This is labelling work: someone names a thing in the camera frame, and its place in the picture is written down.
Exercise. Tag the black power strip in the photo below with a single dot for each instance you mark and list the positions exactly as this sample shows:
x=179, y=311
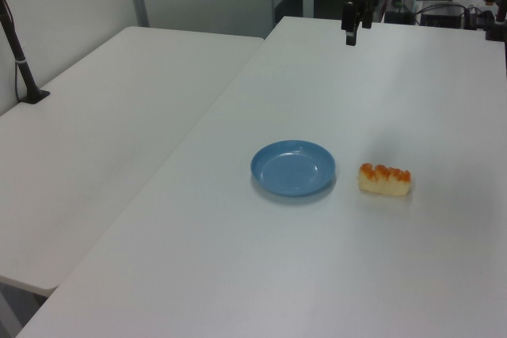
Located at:
x=479, y=19

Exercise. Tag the bread with orange glaze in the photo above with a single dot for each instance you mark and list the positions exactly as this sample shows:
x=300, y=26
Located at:
x=383, y=181

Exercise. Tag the black camera pole with foot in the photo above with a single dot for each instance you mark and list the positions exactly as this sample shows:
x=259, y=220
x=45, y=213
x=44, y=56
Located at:
x=20, y=65

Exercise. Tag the black computer box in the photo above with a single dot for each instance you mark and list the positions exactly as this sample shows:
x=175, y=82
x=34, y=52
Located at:
x=441, y=15

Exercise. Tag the blue round plate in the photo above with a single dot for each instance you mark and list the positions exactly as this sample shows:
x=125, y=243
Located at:
x=292, y=168

